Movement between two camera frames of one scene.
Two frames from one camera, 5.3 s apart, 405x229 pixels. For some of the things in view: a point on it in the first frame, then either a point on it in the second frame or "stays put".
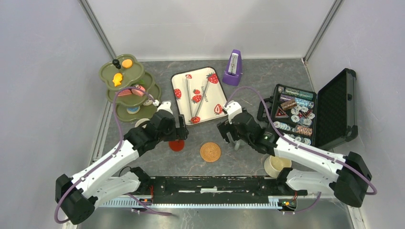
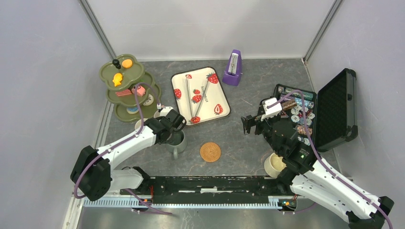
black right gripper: (224, 128) → (249, 121)
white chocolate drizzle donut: (149, 101) stays put
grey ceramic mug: (239, 142) → (176, 142)
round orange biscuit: (127, 63) stays put
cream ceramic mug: (273, 165) stays put
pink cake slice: (124, 92) stays put
